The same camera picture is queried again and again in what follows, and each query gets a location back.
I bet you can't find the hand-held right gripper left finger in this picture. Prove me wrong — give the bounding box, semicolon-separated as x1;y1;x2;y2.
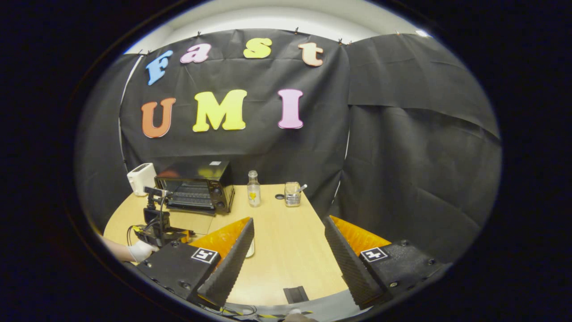
134;217;255;309

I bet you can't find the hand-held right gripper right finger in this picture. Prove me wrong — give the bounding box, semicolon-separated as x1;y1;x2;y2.
324;216;447;310

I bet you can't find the black electric oven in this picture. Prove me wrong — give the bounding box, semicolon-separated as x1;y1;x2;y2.
154;161;235;216

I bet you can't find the white toaster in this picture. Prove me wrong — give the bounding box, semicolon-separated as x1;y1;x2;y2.
127;163;157;196

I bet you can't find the clear glass bottle yellow label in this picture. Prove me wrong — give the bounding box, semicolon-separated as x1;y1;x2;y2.
247;170;261;208

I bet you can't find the wire mesh holder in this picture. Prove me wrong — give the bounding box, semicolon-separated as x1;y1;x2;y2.
285;182;302;207

